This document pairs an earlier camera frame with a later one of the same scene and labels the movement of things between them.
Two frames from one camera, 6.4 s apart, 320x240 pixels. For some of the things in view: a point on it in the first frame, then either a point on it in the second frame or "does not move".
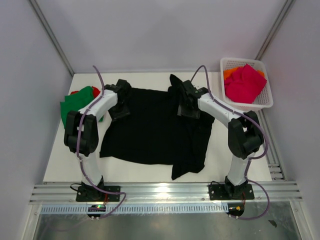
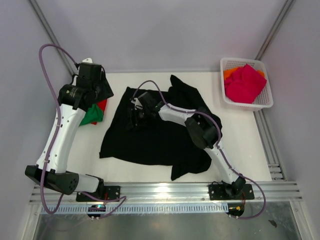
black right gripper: x=182 y=110 → x=132 y=114
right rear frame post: x=275 y=29 does not move
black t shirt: x=153 y=133 does not move
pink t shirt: x=244 y=84 does not move
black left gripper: x=114 y=116 → x=107 y=92
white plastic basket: x=264 y=99 does not move
